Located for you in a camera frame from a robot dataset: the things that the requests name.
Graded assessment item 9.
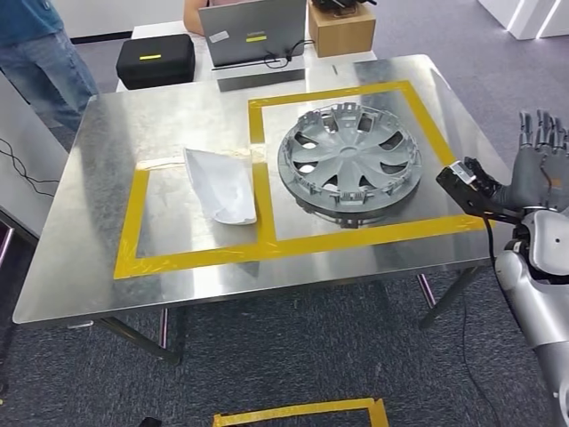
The robot right hand grey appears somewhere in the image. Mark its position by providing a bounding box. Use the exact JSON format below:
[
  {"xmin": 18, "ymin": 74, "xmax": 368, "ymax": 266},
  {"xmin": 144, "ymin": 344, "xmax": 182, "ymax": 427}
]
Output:
[{"xmin": 464, "ymin": 109, "xmax": 569, "ymax": 214}]

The grey plastic wheel hubcap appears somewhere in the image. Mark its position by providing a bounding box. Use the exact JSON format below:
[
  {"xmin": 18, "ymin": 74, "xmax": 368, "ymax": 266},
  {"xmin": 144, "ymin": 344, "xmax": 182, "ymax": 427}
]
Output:
[{"xmin": 277, "ymin": 101, "xmax": 423, "ymax": 218}]

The steel workbench table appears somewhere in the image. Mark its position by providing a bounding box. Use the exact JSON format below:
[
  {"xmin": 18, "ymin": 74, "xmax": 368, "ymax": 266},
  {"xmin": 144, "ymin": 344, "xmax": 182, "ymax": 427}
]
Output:
[{"xmin": 12, "ymin": 53, "xmax": 512, "ymax": 367}]

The brown cardboard box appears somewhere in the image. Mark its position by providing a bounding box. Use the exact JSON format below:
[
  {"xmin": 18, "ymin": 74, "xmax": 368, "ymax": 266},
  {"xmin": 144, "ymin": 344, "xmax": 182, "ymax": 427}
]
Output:
[{"xmin": 307, "ymin": 3, "xmax": 377, "ymax": 59}]

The black device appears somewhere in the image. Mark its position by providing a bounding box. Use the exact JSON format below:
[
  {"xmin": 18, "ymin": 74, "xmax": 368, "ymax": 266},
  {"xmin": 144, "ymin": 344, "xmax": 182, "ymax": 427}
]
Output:
[{"xmin": 311, "ymin": 0, "xmax": 378, "ymax": 12}]

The grey laptop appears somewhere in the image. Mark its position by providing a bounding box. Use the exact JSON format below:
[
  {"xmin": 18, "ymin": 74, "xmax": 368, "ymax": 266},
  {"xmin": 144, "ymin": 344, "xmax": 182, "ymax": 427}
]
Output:
[{"xmin": 198, "ymin": 0, "xmax": 307, "ymax": 68}]

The black carry case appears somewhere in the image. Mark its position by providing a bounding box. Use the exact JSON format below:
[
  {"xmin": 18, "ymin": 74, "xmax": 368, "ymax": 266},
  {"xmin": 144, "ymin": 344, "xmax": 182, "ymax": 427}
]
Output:
[{"xmin": 116, "ymin": 33, "xmax": 197, "ymax": 91}]

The grey matte table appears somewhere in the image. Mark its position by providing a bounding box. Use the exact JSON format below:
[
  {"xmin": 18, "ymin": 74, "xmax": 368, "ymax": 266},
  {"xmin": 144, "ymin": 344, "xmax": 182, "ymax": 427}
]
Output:
[{"xmin": 0, "ymin": 70, "xmax": 70, "ymax": 273}]

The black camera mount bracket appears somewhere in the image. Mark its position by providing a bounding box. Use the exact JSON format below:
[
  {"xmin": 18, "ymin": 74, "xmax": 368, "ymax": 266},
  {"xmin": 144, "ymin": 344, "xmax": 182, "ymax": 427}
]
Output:
[{"xmin": 435, "ymin": 166, "xmax": 525, "ymax": 225}]

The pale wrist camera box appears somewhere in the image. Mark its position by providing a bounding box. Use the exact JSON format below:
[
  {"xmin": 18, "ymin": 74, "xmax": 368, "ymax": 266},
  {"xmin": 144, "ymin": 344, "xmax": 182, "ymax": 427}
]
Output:
[{"xmin": 449, "ymin": 162, "xmax": 473, "ymax": 185}]

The black floor cable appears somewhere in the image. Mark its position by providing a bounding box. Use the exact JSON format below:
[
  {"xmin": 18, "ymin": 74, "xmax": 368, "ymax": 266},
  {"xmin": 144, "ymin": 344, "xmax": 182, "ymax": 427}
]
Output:
[{"xmin": 460, "ymin": 297, "xmax": 492, "ymax": 427}]

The black laptop cable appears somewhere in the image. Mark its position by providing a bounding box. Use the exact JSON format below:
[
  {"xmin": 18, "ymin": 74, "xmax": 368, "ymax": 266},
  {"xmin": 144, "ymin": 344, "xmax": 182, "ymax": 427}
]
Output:
[{"xmin": 262, "ymin": 39, "xmax": 314, "ymax": 70}]

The thin black cable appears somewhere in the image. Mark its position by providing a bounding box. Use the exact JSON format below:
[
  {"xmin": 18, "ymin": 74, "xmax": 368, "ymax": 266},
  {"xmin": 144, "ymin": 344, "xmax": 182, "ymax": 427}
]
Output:
[{"xmin": 0, "ymin": 137, "xmax": 61, "ymax": 200}]

